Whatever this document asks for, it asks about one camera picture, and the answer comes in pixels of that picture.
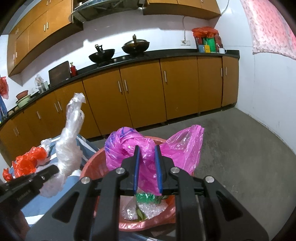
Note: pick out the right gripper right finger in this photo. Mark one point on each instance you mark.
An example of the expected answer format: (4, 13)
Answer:
(205, 210)

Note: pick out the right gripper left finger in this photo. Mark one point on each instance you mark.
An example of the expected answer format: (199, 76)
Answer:
(90, 209)

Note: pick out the large red plastic bag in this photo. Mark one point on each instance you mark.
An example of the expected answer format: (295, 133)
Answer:
(27, 163)

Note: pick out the green plastic bag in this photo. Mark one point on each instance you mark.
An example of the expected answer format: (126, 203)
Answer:
(148, 198)

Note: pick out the large bubble wrap sheet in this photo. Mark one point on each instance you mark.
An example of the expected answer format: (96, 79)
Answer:
(68, 153)

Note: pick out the pink plastic bag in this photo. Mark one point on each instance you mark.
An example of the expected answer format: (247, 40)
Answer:
(184, 148)

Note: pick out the green leafy trash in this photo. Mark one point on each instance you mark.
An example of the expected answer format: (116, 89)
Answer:
(140, 214)

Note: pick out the lower wooden kitchen cabinets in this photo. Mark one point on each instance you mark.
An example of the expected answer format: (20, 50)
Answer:
(135, 95)

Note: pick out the red bag with clear plastic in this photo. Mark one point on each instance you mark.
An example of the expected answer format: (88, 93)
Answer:
(6, 175)

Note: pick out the blue white striped tablecloth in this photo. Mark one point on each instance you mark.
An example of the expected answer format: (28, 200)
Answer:
(36, 208)

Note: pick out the red plastic basin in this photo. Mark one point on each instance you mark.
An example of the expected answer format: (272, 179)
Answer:
(147, 209)

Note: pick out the purple curtain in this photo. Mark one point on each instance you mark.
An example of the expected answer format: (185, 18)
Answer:
(3, 110)

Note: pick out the stacked bowls on counter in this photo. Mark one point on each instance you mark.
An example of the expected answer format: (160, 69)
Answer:
(23, 98)

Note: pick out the hanging red plastic bag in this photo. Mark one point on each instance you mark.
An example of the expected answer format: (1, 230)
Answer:
(4, 88)

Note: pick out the clear bag with jars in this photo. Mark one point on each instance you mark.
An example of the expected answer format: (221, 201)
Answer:
(41, 84)

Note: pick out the dark cutting board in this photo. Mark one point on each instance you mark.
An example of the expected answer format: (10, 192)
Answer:
(59, 73)

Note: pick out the red bottle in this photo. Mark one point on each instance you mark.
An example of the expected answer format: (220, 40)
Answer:
(73, 71)

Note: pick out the black countertop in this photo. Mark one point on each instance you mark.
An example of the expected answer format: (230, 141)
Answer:
(123, 61)

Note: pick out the black wok left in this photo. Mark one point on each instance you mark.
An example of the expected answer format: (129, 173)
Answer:
(101, 55)

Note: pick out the white mug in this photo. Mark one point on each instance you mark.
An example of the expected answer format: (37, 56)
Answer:
(222, 51)

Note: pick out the black wok with lid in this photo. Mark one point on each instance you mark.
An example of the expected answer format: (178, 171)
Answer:
(135, 46)

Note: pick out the colourful boxes on counter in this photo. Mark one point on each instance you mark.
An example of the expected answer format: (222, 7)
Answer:
(208, 44)

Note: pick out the upper left wooden cabinets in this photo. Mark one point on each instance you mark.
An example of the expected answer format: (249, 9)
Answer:
(46, 24)

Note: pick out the red bag on countertop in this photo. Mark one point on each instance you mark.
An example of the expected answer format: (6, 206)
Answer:
(205, 32)

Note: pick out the pink floral cloth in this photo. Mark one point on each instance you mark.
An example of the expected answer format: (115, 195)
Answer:
(270, 31)

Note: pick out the range hood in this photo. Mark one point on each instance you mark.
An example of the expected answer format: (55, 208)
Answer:
(93, 9)

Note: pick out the upper right wooden cabinets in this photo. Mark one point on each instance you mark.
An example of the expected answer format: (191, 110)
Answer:
(202, 9)

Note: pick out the wall power socket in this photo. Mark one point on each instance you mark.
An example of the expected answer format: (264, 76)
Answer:
(185, 43)

